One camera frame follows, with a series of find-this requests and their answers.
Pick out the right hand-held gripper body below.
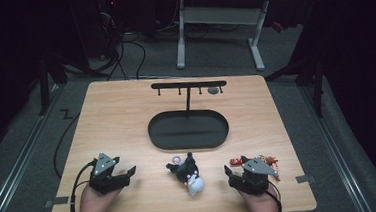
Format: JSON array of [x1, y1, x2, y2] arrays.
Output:
[[228, 155, 280, 197]]

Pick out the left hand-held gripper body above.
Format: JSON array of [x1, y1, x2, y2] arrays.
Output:
[[86, 150, 132, 196]]

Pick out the red and orange keychain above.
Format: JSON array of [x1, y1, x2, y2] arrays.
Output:
[[229, 153, 282, 186]]

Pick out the black and white plush keychain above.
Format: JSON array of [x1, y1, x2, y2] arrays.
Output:
[[164, 150, 206, 199]]

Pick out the black key holder stand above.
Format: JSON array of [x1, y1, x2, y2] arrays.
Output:
[[143, 77, 232, 154]]

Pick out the person's right hand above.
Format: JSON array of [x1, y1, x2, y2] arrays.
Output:
[[241, 183, 282, 212]]

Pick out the person's left hand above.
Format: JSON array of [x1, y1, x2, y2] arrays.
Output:
[[75, 183, 124, 212]]

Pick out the grey tape piece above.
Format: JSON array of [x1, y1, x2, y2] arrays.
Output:
[[295, 173, 317, 185], [43, 195, 71, 209]]

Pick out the black metal stand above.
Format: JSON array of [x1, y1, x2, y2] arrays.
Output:
[[35, 53, 72, 116], [264, 52, 331, 121]]

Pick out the dark computer tower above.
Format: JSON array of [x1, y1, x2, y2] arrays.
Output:
[[96, 0, 123, 60]]

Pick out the small red object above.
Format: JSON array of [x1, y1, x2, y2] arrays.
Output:
[[270, 20, 286, 34]]

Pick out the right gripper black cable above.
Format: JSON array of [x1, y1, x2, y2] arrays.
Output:
[[265, 179, 284, 212]]

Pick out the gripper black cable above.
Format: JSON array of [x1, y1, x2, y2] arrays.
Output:
[[265, 179, 284, 212], [67, 158, 101, 212]]

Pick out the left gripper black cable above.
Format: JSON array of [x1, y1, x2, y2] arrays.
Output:
[[67, 158, 101, 212]]

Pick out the black floor cable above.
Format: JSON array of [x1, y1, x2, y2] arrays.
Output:
[[49, 113, 85, 180]]

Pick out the metal floor rail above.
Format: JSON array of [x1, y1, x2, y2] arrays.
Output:
[[299, 82, 373, 212], [0, 84, 71, 212]]

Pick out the bundle of black cables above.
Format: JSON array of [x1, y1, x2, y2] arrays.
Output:
[[60, 32, 150, 86]]

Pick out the white frame desk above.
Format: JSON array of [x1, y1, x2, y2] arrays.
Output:
[[172, 0, 318, 78]]

